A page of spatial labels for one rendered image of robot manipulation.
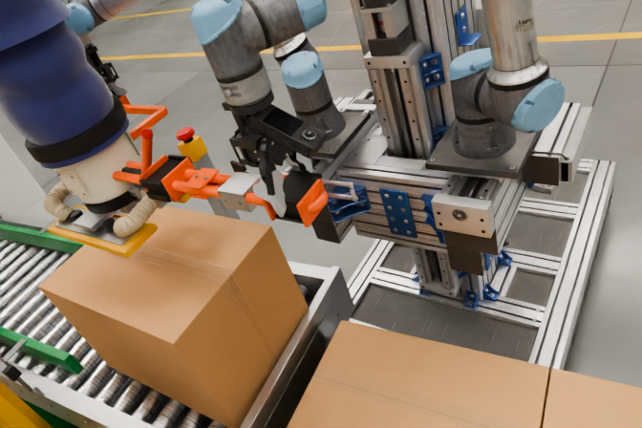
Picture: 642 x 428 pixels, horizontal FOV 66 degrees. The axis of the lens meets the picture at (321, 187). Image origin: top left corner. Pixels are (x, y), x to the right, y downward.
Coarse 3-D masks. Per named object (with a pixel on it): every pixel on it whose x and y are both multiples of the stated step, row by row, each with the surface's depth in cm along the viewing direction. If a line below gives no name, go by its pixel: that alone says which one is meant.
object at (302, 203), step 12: (288, 180) 89; (300, 180) 88; (312, 180) 87; (288, 192) 86; (300, 192) 85; (312, 192) 85; (264, 204) 88; (288, 204) 86; (300, 204) 82; (276, 216) 89; (288, 216) 88; (300, 216) 86; (312, 216) 86
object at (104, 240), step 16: (80, 208) 131; (64, 224) 127; (112, 224) 117; (144, 224) 117; (80, 240) 120; (96, 240) 118; (112, 240) 115; (128, 240) 114; (144, 240) 114; (128, 256) 111
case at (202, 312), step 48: (192, 240) 141; (240, 240) 134; (48, 288) 142; (96, 288) 136; (144, 288) 130; (192, 288) 125; (240, 288) 128; (288, 288) 145; (96, 336) 147; (144, 336) 120; (192, 336) 116; (240, 336) 130; (288, 336) 148; (192, 384) 126; (240, 384) 132
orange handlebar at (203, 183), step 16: (128, 112) 149; (144, 112) 144; (160, 112) 138; (112, 176) 116; (128, 176) 112; (192, 176) 105; (208, 176) 101; (224, 176) 100; (192, 192) 101; (208, 192) 98; (320, 192) 86; (320, 208) 85
